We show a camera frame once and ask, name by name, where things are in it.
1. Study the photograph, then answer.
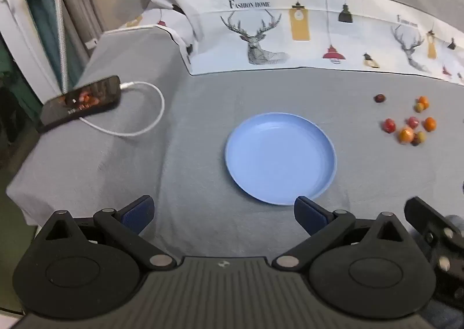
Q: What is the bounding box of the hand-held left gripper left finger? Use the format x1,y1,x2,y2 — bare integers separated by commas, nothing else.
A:
44,196,177,272

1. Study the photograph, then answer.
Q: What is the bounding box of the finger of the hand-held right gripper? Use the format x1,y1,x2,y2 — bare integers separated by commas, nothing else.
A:
405,196,458,246

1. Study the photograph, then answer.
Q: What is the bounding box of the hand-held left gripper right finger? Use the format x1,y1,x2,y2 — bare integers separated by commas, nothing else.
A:
272,196,408,272

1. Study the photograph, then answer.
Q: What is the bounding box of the blue plastic plate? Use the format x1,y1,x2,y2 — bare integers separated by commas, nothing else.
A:
225,112,337,205

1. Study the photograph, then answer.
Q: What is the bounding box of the grey bed sheet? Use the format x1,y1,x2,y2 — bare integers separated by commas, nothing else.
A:
5,26,464,259

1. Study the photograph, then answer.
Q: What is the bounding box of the black smartphone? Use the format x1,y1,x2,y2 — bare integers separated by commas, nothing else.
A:
36,75,122,134

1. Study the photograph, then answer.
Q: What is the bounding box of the deer print white blanket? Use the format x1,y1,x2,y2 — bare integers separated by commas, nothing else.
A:
119,0,464,85

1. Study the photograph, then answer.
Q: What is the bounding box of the white striped pole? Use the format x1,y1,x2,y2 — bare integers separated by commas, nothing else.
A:
43,0,70,95

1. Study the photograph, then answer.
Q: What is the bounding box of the teal curtain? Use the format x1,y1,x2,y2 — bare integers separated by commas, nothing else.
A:
22,0,85,88

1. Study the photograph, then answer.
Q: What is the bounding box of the white charging cable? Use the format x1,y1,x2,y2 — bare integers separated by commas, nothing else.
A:
78,81,165,137

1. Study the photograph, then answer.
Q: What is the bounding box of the white door frame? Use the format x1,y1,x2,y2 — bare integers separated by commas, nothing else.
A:
0,0,63,106

